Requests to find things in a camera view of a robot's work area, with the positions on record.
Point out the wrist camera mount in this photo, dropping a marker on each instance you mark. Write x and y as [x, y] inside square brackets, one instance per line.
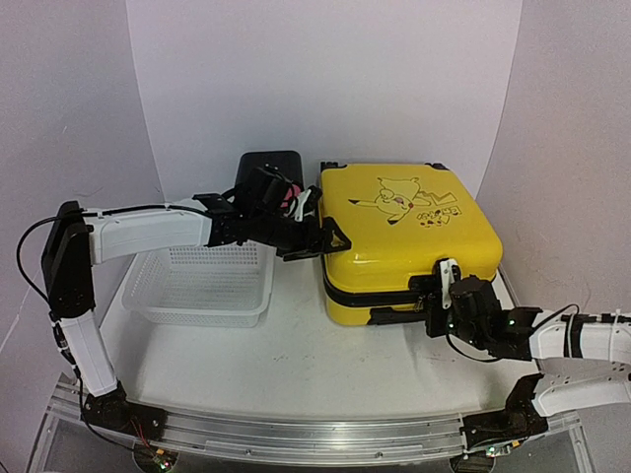
[266, 191]
[465, 299]

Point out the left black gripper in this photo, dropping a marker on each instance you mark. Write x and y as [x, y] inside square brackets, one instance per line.
[310, 246]

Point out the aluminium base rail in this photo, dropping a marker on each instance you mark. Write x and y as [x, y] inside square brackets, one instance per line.
[328, 443]

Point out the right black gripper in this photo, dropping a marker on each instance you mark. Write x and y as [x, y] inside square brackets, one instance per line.
[435, 328]

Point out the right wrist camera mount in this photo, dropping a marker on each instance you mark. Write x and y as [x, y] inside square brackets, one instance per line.
[465, 299]

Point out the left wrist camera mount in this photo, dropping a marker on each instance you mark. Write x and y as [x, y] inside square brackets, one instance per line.
[266, 191]

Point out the yellow Pikachu hard-shell suitcase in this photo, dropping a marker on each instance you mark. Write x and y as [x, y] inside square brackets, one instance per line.
[402, 220]

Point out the white perforated plastic basket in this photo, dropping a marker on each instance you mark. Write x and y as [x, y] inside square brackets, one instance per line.
[227, 286]

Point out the black pink drawer organizer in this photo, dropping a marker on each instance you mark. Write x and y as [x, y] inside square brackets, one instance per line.
[289, 163]

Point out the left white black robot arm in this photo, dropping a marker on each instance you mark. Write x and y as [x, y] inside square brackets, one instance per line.
[81, 240]

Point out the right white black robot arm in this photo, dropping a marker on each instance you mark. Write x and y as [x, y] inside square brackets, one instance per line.
[583, 359]

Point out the small green circuit board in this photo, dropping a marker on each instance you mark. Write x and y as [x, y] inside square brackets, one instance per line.
[156, 463]

